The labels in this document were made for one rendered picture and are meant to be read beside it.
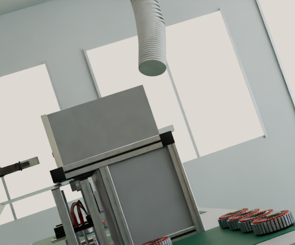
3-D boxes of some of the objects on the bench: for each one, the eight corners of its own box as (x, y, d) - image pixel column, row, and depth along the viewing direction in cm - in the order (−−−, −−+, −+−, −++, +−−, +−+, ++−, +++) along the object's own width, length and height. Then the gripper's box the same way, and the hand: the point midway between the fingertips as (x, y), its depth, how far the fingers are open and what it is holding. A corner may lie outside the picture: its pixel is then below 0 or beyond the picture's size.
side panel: (129, 258, 206) (99, 168, 208) (128, 257, 209) (98, 168, 211) (205, 231, 210) (175, 142, 212) (203, 230, 213) (174, 143, 215)
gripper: (-18, 189, 234) (42, 169, 238) (-23, 189, 221) (40, 168, 225) (-24, 171, 235) (36, 151, 238) (-29, 169, 222) (34, 149, 225)
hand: (29, 163), depth 231 cm, fingers closed
